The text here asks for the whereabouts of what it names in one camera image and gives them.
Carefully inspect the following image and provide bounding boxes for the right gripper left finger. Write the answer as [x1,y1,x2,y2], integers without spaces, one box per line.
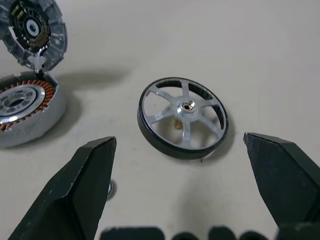
[7,136,117,240]

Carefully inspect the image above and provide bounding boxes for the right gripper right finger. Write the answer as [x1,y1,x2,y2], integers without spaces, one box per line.
[243,132,320,224]

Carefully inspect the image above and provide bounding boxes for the silver motor stator copper windings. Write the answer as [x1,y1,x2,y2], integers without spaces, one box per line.
[0,73,67,149]

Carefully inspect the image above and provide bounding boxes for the silver spoked rotor black rim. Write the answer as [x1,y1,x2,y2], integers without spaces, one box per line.
[136,77,230,159]

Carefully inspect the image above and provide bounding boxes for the motor cover with circuit board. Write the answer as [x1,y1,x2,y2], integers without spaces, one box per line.
[0,0,69,75]

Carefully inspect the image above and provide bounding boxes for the small silver screw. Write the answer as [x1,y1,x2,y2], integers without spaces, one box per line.
[107,181,116,200]

